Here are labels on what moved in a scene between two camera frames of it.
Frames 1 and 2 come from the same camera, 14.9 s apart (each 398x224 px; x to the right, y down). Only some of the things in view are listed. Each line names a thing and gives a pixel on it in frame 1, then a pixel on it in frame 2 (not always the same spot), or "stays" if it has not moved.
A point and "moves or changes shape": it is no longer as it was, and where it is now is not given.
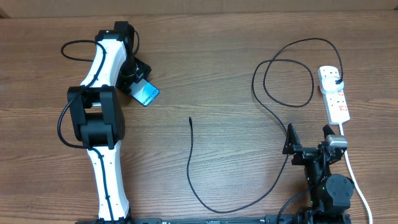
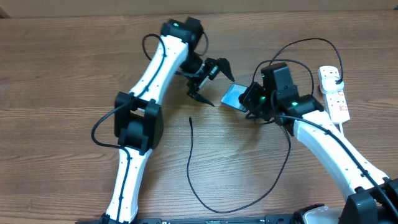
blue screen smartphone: x=143 y=91 moves or changes shape
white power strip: x=336 y=102 stays
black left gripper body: x=134 y=70 -> x=199 y=70
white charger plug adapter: x=329 y=84 stays
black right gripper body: x=303 y=155 -> x=259 y=102
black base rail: x=291 y=219 stays
